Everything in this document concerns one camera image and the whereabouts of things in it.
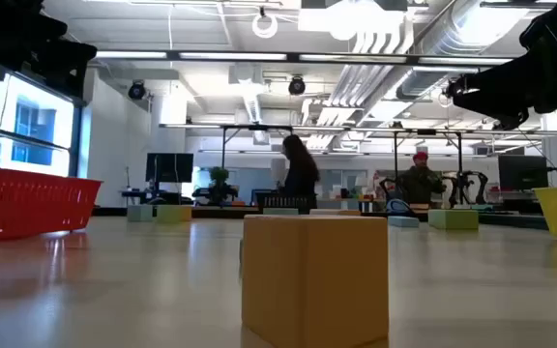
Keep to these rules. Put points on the person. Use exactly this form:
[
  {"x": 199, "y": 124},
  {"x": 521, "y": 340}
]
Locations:
[
  {"x": 421, "y": 186},
  {"x": 300, "y": 179}
]

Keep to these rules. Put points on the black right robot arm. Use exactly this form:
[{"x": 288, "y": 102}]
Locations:
[{"x": 549, "y": 24}]

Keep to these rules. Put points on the red plastic basket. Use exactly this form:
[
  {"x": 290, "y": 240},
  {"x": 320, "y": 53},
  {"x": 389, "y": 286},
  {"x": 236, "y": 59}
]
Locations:
[{"x": 27, "y": 203}]

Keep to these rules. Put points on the black computer monitor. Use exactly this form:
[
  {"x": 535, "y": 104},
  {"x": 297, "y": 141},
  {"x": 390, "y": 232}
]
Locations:
[
  {"x": 169, "y": 167},
  {"x": 522, "y": 171}
]

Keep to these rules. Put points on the red cap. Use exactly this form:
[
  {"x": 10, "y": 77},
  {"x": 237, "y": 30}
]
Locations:
[{"x": 420, "y": 155}]

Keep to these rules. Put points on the overhead LED light bar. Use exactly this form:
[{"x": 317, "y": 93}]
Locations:
[{"x": 232, "y": 56}]

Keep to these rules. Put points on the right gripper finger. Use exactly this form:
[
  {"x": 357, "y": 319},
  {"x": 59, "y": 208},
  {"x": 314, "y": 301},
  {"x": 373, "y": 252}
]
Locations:
[
  {"x": 496, "y": 92},
  {"x": 513, "y": 121}
]

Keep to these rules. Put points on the large window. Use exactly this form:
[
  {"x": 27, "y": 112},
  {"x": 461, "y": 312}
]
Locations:
[{"x": 37, "y": 125}]

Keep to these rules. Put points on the green block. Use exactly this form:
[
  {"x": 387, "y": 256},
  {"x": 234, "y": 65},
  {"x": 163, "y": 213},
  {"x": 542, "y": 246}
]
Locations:
[
  {"x": 453, "y": 219},
  {"x": 174, "y": 213}
]

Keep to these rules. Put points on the black background robot arm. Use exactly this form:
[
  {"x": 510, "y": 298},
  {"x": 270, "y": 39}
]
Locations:
[
  {"x": 387, "y": 188},
  {"x": 472, "y": 186}
]

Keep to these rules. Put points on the black plastic basket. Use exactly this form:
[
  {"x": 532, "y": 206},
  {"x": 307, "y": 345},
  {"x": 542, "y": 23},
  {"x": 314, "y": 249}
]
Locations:
[{"x": 283, "y": 202}]

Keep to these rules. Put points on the orange block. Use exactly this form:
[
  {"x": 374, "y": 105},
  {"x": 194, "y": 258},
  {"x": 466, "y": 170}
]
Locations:
[{"x": 314, "y": 280}]

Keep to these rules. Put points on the black robot station frame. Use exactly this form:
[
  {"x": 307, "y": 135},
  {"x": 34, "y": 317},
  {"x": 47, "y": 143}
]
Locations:
[
  {"x": 428, "y": 131},
  {"x": 259, "y": 128}
]

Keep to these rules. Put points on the black ceiling spotlight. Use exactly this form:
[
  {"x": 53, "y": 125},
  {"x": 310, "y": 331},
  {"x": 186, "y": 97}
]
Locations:
[
  {"x": 137, "y": 90},
  {"x": 297, "y": 85}
]

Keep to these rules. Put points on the black metal table frame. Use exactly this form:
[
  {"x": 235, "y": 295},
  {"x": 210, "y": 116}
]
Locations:
[{"x": 225, "y": 212}]

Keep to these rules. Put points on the light blue block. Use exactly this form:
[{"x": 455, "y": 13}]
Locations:
[
  {"x": 139, "y": 213},
  {"x": 403, "y": 222}
]

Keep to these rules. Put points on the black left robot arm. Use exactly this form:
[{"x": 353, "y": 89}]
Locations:
[{"x": 8, "y": 24}]

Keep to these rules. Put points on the silver ventilation duct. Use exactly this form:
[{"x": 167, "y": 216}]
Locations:
[{"x": 452, "y": 34}]

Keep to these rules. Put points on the green potted plant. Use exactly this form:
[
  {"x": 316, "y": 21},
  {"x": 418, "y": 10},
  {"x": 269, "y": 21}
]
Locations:
[{"x": 219, "y": 175}]

